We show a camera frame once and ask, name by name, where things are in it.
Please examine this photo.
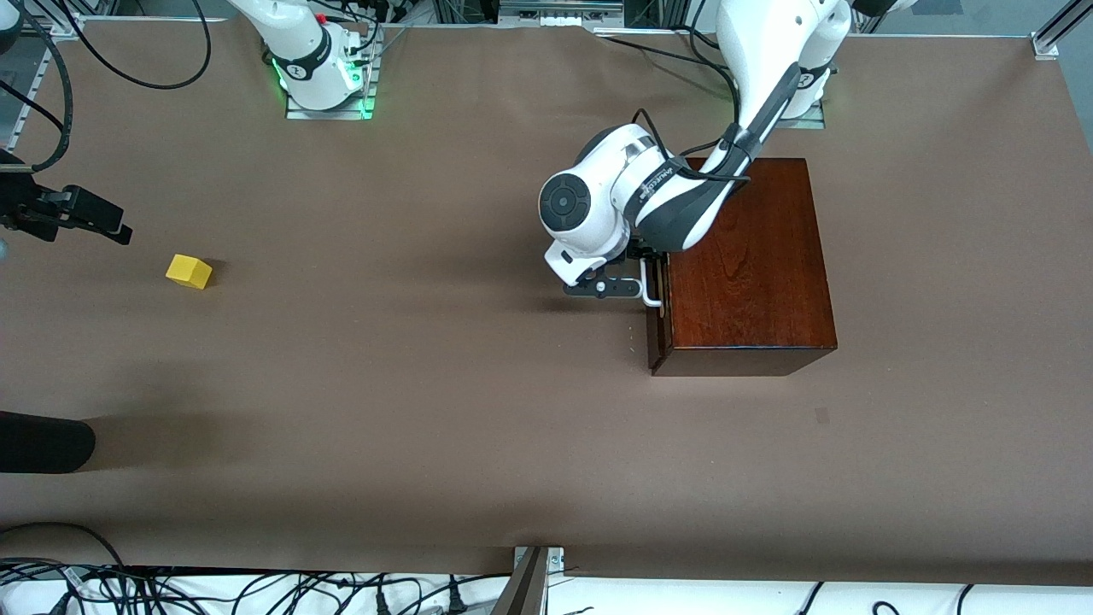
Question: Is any wooden drawer with brown front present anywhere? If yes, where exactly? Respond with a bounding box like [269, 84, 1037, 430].
[646, 252, 675, 377]

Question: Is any black base power cable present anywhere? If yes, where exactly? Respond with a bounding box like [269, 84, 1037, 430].
[596, 24, 744, 95]

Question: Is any dark brown wooden cabinet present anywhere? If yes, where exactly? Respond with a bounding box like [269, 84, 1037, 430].
[659, 156, 839, 378]

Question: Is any aluminium frame beam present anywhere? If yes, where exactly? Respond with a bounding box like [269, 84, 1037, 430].
[491, 547, 552, 615]

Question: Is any black cable tangle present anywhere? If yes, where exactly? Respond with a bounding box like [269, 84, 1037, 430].
[0, 521, 513, 615]

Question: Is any perforated aluminium side rail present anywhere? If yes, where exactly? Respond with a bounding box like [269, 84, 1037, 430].
[0, 13, 86, 176]

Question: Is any grey metal frame rail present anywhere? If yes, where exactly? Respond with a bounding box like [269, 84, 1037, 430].
[498, 0, 626, 28]

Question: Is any black cylindrical object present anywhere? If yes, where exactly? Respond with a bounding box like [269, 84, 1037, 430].
[0, 410, 96, 475]

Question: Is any yellow wooden block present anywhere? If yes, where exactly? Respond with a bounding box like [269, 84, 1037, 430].
[166, 254, 213, 290]

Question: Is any black looping cable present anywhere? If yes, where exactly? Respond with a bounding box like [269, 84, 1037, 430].
[73, 0, 213, 91]

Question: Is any aluminium profile with end bracket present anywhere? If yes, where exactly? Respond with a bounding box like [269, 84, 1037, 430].
[1032, 0, 1093, 61]

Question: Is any silver corner bracket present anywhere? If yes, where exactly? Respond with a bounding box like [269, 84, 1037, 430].
[512, 546, 565, 575]

